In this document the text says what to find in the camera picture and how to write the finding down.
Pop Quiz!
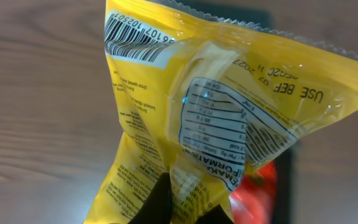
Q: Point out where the black gift box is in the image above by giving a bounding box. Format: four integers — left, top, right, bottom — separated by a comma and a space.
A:
166, 0, 295, 224

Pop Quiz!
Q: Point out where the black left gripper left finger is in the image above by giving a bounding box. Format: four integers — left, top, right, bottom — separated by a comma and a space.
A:
128, 172, 172, 224

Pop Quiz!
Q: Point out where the red candy bag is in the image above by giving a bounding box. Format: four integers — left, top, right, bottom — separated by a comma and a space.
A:
229, 162, 277, 224

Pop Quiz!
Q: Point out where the yellow candy bag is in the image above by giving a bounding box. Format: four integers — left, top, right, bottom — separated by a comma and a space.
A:
85, 0, 358, 224

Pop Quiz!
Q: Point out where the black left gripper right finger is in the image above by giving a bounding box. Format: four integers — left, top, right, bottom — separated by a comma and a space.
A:
196, 205, 234, 224

